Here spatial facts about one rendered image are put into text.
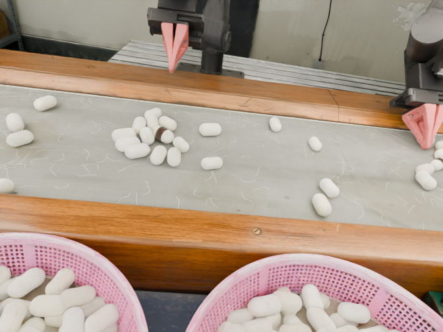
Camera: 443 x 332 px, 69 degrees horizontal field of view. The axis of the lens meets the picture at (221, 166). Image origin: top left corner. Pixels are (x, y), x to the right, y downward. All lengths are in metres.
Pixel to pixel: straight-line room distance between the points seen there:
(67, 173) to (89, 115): 0.16
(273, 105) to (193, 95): 0.16
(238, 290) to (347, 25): 2.44
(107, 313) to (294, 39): 2.43
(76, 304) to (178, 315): 0.12
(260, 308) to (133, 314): 0.12
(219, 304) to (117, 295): 0.09
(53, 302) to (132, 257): 0.08
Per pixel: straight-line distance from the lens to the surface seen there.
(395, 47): 2.81
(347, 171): 0.56
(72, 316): 0.34
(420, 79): 0.69
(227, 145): 0.54
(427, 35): 0.68
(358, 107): 0.74
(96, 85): 0.68
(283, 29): 2.59
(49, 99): 0.63
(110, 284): 0.34
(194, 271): 0.38
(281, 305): 0.35
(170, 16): 0.63
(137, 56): 1.08
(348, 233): 0.41
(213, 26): 0.90
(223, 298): 0.33
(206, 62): 0.95
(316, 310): 0.36
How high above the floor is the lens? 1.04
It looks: 37 degrees down
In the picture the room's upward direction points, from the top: 9 degrees clockwise
